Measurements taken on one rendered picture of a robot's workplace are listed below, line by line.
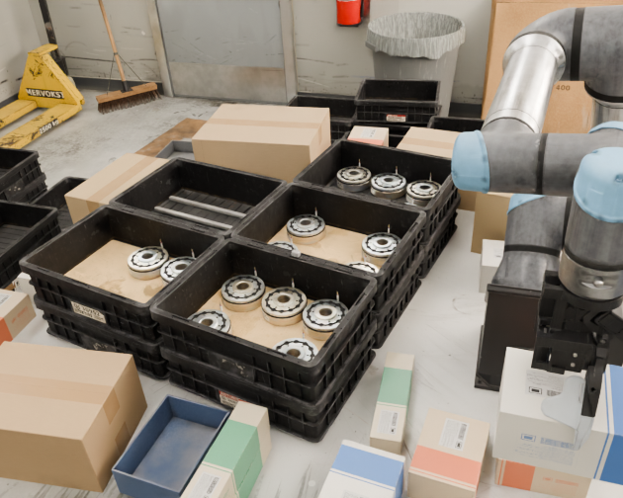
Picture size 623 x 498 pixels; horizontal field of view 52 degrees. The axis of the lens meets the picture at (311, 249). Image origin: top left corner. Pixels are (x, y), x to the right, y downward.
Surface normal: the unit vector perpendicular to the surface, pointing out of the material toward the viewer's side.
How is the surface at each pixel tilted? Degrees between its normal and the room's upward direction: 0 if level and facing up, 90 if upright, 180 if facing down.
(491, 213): 90
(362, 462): 0
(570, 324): 90
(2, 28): 90
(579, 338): 0
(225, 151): 90
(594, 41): 71
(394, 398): 0
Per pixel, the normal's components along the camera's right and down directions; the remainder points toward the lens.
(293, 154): -0.23, 0.57
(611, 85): -0.57, 0.69
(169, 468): -0.06, -0.82
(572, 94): -0.32, 0.33
